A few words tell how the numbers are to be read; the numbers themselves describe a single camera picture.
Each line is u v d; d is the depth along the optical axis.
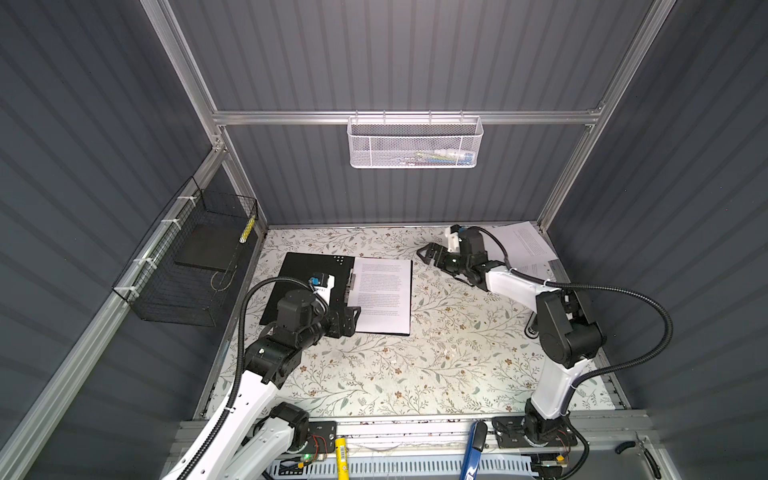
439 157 0.93
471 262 0.75
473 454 0.69
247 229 0.82
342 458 0.69
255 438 0.57
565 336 0.50
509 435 0.73
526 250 1.12
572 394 0.57
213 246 0.80
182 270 0.72
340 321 0.65
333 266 1.09
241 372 0.48
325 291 0.65
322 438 0.72
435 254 0.85
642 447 0.72
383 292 1.01
